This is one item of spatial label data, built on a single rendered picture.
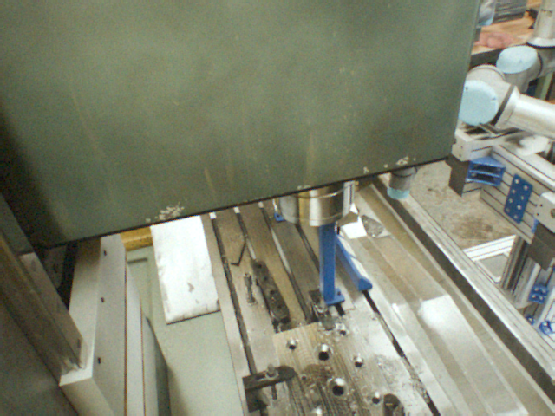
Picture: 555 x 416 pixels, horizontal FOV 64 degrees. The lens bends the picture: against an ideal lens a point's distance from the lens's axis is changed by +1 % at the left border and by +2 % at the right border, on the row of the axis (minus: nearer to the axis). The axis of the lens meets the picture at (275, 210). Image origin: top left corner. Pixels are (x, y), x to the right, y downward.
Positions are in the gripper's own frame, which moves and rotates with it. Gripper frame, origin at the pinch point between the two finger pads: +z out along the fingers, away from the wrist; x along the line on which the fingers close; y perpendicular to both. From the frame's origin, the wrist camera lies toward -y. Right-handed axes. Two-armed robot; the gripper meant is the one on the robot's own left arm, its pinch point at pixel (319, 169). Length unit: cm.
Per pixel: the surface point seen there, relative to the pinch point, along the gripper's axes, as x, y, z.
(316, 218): -55, -26, 20
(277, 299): -27.6, 24.2, 23.1
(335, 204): -56, -29, 17
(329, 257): -28.7, 11.2, 7.5
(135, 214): -60, -38, 50
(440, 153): -60, -38, 1
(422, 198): 113, 116, -119
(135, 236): 54, 52, 70
